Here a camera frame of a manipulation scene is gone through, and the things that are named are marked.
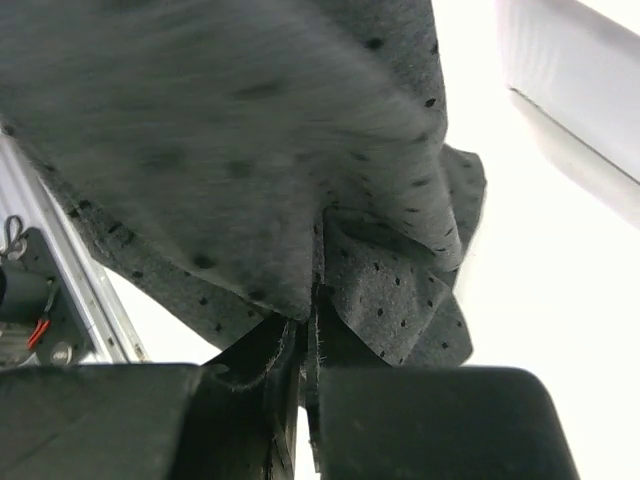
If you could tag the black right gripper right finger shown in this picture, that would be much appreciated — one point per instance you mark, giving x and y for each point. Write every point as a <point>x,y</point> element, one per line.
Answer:
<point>370,420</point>

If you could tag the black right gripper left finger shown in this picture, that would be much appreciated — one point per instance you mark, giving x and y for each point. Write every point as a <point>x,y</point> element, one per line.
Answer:
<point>232,418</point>

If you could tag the aluminium table rail frame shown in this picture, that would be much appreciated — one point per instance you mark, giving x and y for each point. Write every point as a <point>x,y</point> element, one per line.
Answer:
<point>109,327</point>

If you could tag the grey polka dot skirt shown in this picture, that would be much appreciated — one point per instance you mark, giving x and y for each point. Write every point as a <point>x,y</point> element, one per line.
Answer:
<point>225,156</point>

